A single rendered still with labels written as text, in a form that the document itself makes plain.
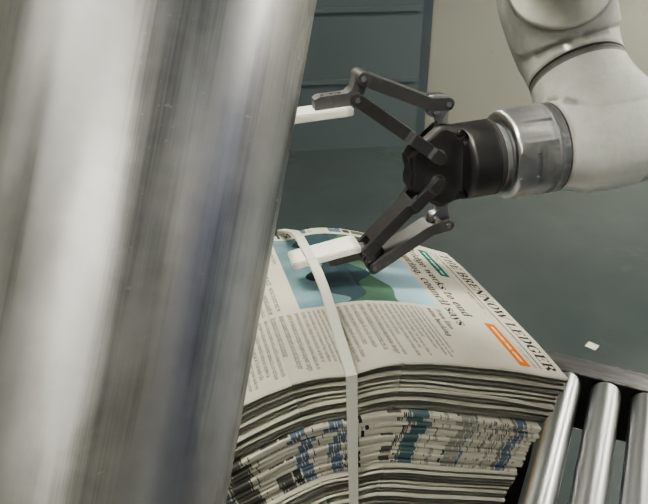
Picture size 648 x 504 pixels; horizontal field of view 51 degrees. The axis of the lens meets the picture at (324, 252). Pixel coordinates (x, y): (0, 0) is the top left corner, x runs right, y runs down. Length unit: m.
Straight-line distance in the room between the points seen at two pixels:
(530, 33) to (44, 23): 0.61
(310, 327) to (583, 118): 0.33
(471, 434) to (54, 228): 0.54
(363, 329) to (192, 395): 0.45
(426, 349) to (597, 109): 0.28
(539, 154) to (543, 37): 0.13
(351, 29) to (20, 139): 4.39
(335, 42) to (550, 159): 3.93
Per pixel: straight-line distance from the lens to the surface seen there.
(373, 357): 0.60
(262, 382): 0.58
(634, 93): 0.73
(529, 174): 0.67
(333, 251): 0.66
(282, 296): 0.68
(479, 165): 0.65
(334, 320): 0.60
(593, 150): 0.69
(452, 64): 4.82
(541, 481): 1.07
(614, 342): 2.90
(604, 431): 1.18
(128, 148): 0.18
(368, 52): 4.61
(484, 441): 0.69
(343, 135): 4.72
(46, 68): 0.19
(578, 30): 0.74
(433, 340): 0.64
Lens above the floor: 1.54
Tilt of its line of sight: 28 degrees down
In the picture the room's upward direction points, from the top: straight up
